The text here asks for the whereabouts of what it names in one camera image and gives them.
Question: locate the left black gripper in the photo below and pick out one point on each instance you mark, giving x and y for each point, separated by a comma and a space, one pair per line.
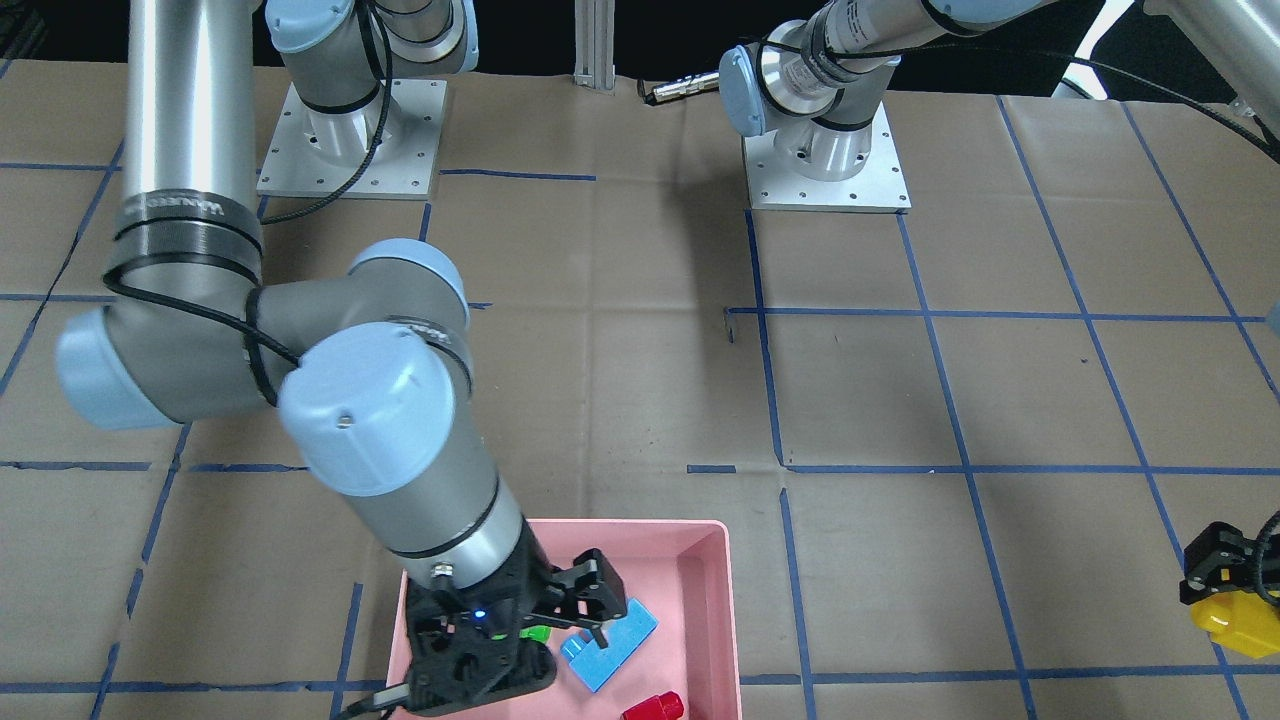
1212, 568

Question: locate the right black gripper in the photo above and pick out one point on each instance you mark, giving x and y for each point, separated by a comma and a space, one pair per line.
533, 585

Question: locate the yellow toy block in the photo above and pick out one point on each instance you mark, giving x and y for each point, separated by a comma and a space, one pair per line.
1240, 621

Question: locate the green toy block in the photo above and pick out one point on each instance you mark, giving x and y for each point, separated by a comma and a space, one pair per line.
537, 633

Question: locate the blue toy block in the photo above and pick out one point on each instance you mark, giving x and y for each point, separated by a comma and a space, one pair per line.
595, 665

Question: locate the red toy block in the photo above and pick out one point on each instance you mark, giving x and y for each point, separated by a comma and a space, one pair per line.
664, 706

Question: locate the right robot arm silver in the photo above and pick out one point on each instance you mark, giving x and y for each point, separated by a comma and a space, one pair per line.
369, 371

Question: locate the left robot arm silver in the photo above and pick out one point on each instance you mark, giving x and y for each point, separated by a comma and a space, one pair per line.
814, 85

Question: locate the pink plastic box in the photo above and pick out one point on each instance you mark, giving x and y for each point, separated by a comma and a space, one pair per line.
681, 571

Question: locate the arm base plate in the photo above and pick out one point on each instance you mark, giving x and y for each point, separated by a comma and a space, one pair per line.
808, 167
311, 154

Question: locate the aluminium frame post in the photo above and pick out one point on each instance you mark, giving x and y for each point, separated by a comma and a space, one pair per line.
594, 45

